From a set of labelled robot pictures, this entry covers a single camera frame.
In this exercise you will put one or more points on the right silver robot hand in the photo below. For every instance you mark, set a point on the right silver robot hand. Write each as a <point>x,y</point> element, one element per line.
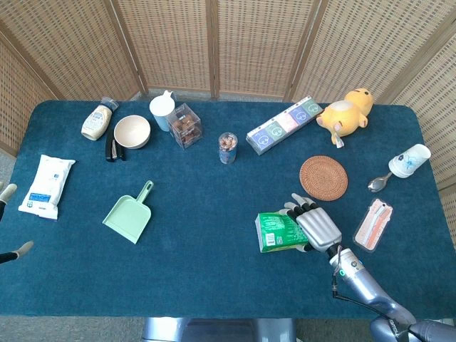
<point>318,225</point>

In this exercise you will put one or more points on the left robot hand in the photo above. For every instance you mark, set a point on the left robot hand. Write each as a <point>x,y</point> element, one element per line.
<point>10,221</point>

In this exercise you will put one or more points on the green tissue pack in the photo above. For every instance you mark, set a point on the green tissue pack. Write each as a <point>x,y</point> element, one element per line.
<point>278,231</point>

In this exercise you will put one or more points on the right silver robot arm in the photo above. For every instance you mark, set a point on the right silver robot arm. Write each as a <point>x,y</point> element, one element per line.
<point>370,288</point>

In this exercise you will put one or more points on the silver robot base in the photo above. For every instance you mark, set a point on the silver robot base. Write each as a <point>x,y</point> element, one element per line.
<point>219,329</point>

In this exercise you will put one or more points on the round woven rattan coaster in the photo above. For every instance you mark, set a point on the round woven rattan coaster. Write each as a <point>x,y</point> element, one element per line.
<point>323,177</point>

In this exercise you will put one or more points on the white wet wipes pack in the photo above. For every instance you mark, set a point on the white wet wipes pack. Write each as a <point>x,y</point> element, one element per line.
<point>45,186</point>

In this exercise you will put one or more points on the pink phone case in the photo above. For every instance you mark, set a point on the pink phone case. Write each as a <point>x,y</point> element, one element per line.
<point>373,224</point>

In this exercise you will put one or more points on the metal spoon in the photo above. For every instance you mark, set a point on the metal spoon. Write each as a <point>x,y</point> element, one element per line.
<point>378,182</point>

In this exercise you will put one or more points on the long box of coloured packets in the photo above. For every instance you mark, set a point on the long box of coloured packets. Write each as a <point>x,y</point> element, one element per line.
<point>281,128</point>

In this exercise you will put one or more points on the white paper cup with print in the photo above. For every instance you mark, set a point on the white paper cup with print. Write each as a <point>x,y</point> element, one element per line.
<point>409,161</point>

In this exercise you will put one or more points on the yellow plush toy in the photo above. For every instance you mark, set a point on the yellow plush toy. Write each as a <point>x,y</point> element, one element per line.
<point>347,113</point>

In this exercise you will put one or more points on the blue table cloth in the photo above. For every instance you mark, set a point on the blue table cloth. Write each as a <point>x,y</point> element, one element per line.
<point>199,221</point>

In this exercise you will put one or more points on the clear cylinder snack jar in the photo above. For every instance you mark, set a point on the clear cylinder snack jar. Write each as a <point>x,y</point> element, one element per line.
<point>227,147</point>

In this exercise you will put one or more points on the light green dustpan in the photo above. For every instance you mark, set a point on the light green dustpan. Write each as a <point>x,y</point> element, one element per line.
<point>131,214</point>

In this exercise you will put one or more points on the black stapler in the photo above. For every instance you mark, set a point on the black stapler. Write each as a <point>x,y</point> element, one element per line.
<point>113,149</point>

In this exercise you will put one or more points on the cream squeeze bottle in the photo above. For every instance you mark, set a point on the cream squeeze bottle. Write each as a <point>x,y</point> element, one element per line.
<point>97,120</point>

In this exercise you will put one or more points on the beige bowl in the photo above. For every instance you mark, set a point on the beige bowl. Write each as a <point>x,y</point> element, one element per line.
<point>132,131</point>

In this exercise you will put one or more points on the clear box of wooden puzzles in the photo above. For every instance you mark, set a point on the clear box of wooden puzzles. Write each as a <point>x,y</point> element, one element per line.
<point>184,125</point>

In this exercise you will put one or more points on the white lidded cup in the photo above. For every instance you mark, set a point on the white lidded cup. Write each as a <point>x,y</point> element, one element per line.
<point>162,111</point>

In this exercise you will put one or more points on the woven folding screen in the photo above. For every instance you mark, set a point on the woven folding screen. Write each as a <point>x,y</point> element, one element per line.
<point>228,46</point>

